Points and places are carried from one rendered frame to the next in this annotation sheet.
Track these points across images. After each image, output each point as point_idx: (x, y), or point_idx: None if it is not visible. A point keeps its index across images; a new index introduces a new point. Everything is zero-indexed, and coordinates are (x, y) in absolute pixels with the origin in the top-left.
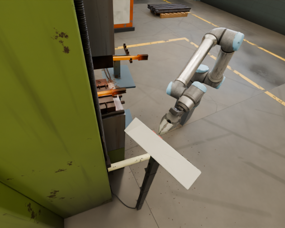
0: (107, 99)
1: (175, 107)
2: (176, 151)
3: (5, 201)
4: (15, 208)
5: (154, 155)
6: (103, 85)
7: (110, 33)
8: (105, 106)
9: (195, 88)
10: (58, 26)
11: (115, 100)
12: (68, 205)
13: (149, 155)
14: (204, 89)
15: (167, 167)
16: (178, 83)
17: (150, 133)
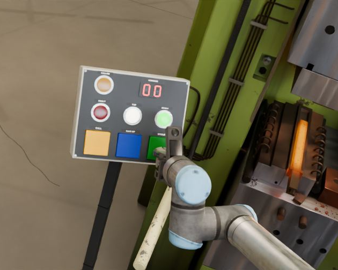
0: (278, 159)
1: (179, 141)
2: (118, 73)
3: (190, 60)
4: (181, 76)
5: (132, 72)
6: (325, 181)
7: (299, 31)
8: (265, 153)
9: (191, 164)
10: None
11: (284, 193)
12: None
13: (148, 237)
14: (179, 173)
15: (111, 69)
16: (237, 211)
17: (158, 76)
